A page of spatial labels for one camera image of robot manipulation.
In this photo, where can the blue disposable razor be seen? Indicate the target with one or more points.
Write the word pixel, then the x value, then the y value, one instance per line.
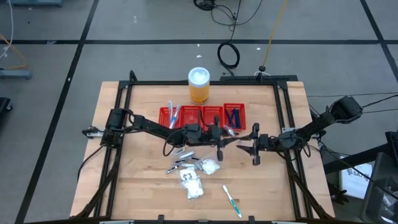
pixel 234 119
pixel 237 117
pixel 229 117

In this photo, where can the silver aluminium bar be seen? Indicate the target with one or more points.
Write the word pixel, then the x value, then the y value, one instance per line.
pixel 116 222

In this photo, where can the blue and white toothbrush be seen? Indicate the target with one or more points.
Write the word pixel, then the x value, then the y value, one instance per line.
pixel 231 200
pixel 170 110

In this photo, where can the black power strip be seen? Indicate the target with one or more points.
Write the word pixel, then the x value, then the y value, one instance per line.
pixel 248 77

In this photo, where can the black metal beam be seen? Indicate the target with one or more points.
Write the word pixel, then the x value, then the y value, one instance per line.
pixel 351 161

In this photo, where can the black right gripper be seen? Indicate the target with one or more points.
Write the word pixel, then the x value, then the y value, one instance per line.
pixel 267 141

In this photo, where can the grey floor rail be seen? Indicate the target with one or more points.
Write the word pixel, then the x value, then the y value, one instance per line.
pixel 15 74

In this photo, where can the cotton swabs and balls bag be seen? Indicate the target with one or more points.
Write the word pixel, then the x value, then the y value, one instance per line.
pixel 192 189

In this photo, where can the dark plastic bin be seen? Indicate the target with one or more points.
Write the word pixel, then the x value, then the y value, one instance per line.
pixel 382 186

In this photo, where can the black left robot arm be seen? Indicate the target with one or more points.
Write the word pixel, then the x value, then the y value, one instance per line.
pixel 149 124

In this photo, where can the labelled vanity pack bag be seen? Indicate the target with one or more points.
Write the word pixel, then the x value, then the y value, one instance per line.
pixel 188 175

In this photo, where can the black table clamp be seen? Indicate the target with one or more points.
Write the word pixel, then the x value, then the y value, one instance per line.
pixel 160 218
pixel 251 219

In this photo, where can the white printed box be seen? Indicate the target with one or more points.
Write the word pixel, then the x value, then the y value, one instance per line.
pixel 356 182

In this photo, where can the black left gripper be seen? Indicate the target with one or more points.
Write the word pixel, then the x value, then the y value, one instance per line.
pixel 211 135

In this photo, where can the black chair base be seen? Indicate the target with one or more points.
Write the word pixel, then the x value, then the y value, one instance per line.
pixel 4 107

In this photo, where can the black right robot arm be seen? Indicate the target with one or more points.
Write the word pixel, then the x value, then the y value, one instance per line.
pixel 326 119

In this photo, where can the cotton balls clear bag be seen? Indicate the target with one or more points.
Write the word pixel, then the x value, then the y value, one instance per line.
pixel 211 166

